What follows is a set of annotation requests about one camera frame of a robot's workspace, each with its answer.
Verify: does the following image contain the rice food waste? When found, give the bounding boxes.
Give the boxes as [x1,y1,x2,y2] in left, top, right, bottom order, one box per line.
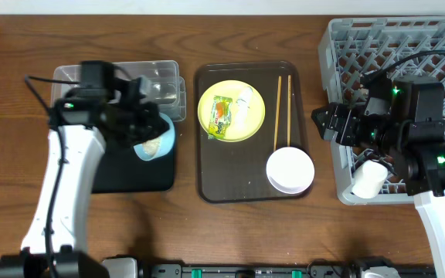
[141,137,161,158]

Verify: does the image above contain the light blue bowl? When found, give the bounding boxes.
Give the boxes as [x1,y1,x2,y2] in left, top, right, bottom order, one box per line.
[134,113,175,161]

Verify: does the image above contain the white cup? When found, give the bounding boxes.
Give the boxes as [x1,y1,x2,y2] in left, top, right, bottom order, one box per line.
[352,161,389,199]

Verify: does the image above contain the white pink round bowl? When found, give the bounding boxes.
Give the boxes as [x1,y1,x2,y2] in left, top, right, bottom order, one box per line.
[266,147,315,195]

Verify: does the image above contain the wooden chopstick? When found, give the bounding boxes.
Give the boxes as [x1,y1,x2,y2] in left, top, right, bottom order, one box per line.
[273,76,282,151]
[287,75,292,147]

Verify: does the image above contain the green snack wrapper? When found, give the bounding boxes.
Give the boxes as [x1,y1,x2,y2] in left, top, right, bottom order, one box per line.
[208,96,233,139]

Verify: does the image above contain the white tissue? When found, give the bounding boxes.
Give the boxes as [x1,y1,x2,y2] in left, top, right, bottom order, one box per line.
[235,86,253,126]

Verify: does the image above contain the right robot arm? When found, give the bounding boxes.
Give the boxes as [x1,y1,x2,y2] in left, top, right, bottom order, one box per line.
[311,75,445,277]

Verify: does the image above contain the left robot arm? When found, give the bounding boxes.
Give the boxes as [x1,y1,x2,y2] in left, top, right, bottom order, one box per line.
[0,60,169,278]

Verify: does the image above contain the clear plastic waste bin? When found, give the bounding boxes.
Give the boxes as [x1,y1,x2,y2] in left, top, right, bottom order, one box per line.
[50,60,186,122]

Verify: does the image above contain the black plastic waste tray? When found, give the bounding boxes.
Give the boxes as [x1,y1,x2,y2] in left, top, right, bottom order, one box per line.
[92,141,176,194]

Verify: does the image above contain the grey dishwasher rack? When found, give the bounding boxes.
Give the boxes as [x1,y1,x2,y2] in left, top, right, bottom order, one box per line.
[318,15,445,206]

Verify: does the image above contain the yellow round plate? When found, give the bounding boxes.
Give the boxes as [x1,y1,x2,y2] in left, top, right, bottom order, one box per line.
[197,80,265,142]

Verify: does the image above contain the dark brown serving tray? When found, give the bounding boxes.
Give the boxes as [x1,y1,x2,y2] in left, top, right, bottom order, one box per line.
[194,61,308,204]

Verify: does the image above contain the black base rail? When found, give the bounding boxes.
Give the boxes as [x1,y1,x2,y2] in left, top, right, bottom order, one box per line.
[100,256,438,278]

